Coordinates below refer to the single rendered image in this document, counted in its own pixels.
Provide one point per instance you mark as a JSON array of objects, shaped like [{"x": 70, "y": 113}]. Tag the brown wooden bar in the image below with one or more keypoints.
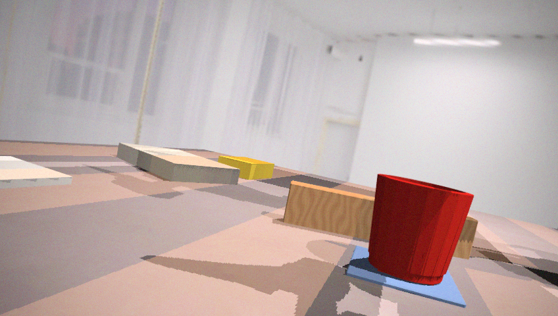
[{"x": 349, "y": 214}]

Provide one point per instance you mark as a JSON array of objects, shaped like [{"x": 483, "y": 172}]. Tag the yellow rectangular block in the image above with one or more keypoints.
[{"x": 250, "y": 169}]

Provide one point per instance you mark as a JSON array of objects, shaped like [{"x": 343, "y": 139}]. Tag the red cup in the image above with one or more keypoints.
[{"x": 415, "y": 228}]

